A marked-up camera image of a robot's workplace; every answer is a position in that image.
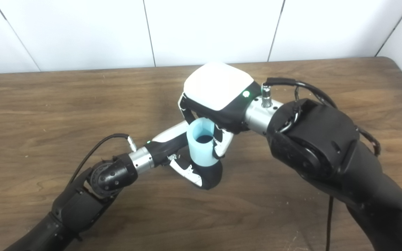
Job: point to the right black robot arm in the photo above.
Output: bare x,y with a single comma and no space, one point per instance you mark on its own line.
326,146

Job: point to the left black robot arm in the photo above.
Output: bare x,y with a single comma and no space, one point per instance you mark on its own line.
78,205

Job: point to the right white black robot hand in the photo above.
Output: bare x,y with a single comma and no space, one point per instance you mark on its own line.
218,87

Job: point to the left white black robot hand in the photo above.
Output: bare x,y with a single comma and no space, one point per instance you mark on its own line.
167,144

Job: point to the light blue cylinder cup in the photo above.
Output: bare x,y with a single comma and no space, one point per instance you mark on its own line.
200,151

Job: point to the black flared nozzle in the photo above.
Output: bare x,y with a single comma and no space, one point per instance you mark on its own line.
211,176

